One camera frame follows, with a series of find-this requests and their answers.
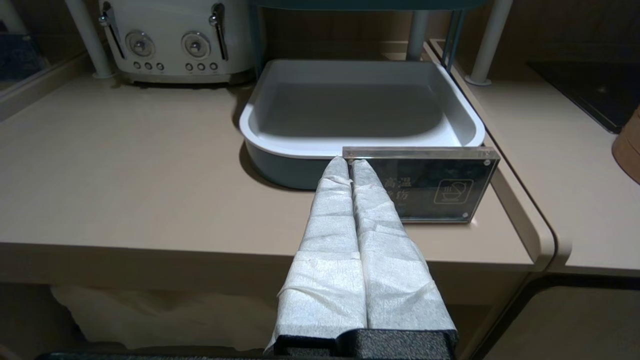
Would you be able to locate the white retro toaster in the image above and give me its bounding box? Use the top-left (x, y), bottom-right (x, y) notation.
top-left (98, 0), bottom-right (256, 86)

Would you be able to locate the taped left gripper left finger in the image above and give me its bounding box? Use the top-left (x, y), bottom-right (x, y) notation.
top-left (265, 156), bottom-right (368, 351)

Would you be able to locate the small dark acrylic sign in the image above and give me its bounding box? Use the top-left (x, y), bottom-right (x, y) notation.
top-left (0, 32), bottom-right (51, 96)

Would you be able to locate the black induction cooktop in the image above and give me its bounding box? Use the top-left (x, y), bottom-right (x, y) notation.
top-left (526, 60), bottom-right (640, 135)

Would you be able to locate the three-tier teal tray rack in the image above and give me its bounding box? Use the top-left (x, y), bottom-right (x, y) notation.
top-left (239, 0), bottom-right (493, 191)

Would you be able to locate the clear acrylic sign block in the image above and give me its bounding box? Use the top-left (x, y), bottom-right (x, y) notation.
top-left (342, 146), bottom-right (501, 224)

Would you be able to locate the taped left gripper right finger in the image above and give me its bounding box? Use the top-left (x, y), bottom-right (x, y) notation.
top-left (350, 159), bottom-right (458, 333)

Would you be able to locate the white metal shelf pole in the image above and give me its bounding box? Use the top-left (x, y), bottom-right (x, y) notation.
top-left (0, 0), bottom-right (26, 36)
top-left (64, 0), bottom-right (117, 80)
top-left (465, 0), bottom-right (515, 87)
top-left (406, 10), bottom-right (432, 62)

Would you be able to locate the bamboo steamer basket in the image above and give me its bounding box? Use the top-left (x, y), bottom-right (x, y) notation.
top-left (611, 105), bottom-right (640, 185)

